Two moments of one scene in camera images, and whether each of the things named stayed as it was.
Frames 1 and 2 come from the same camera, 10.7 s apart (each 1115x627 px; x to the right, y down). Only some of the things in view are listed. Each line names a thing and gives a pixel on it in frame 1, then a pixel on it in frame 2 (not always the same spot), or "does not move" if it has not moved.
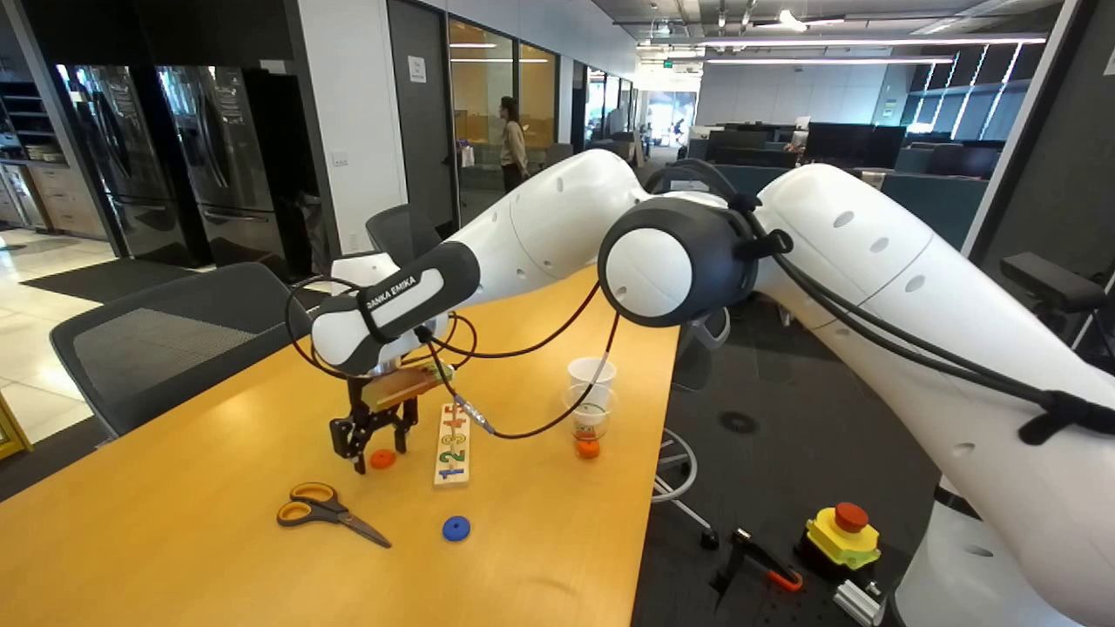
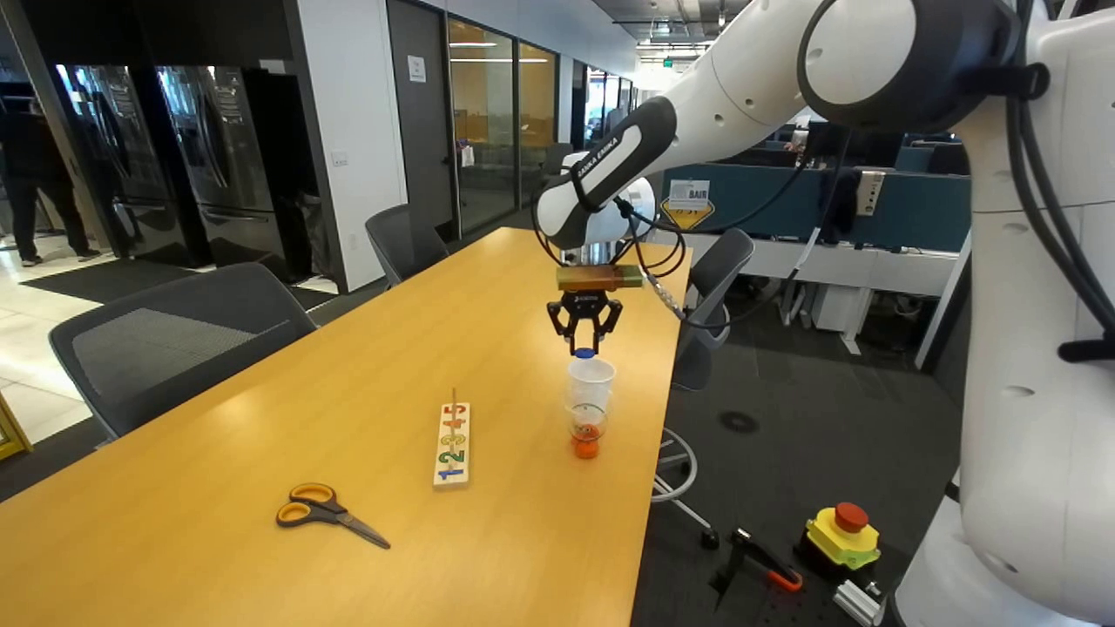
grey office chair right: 404,235 does not move
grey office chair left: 174,333 does not move
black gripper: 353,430 → 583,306
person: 515,143 → 33,171
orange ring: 586,444 does not move
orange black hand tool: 761,559 does not move
